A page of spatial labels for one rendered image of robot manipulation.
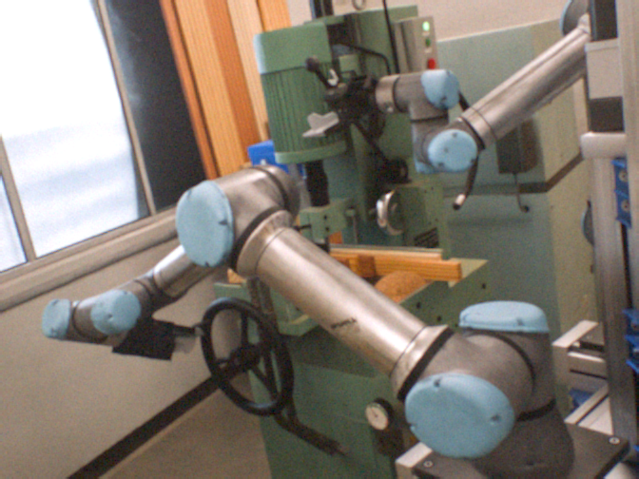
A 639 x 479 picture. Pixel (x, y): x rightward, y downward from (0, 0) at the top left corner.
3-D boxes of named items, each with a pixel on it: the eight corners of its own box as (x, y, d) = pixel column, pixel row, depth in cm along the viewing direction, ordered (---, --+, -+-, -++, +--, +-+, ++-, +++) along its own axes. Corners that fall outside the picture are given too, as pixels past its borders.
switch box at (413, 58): (401, 86, 182) (392, 22, 178) (422, 80, 189) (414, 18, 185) (421, 83, 178) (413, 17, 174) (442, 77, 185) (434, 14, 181)
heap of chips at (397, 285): (362, 299, 155) (359, 283, 154) (397, 277, 164) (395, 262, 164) (396, 303, 149) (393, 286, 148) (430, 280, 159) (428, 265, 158)
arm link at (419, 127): (423, 180, 131) (416, 122, 128) (412, 171, 142) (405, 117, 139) (465, 173, 131) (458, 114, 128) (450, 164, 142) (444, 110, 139)
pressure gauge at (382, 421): (368, 433, 156) (361, 400, 154) (377, 425, 158) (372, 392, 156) (391, 440, 152) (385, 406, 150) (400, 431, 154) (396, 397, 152)
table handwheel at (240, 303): (304, 376, 143) (255, 443, 161) (362, 337, 157) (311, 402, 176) (218, 276, 152) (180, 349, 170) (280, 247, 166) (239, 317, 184)
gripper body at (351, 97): (333, 71, 147) (378, 65, 139) (354, 98, 153) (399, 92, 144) (319, 100, 144) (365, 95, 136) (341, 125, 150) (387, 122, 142)
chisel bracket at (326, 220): (303, 243, 177) (297, 211, 175) (338, 227, 187) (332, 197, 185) (325, 244, 172) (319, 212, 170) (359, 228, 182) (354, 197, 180)
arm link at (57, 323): (60, 335, 126) (35, 341, 131) (113, 342, 134) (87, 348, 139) (64, 293, 128) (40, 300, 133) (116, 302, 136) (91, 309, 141)
